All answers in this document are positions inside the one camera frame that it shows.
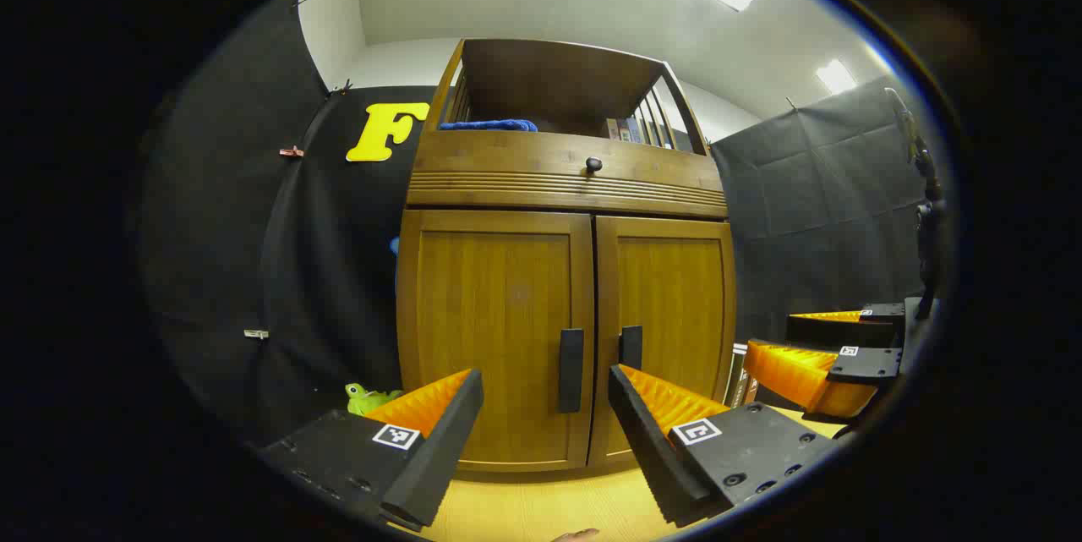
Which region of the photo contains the wooden cabinet door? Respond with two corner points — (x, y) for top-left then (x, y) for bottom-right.
(589, 216), (738, 467)
(397, 210), (595, 471)

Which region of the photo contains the green frog plush toy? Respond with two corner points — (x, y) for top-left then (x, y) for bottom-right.
(345, 382), (405, 418)

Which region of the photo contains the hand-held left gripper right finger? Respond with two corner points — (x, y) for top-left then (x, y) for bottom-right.
(608, 364), (846, 528)

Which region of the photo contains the wooden drawer with ribbed front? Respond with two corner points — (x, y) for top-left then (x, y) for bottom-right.
(406, 130), (730, 219)

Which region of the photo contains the small ceiling light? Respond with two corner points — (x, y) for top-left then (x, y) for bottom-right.
(816, 58), (859, 95)

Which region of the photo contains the blue folded cloth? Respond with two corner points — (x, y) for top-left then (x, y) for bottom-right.
(438, 118), (538, 134)

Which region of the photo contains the wooden double-door shoe cabinet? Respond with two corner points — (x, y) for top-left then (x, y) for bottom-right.
(396, 38), (738, 474)

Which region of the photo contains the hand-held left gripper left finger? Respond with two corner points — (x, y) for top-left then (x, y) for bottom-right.
(254, 369), (485, 534)

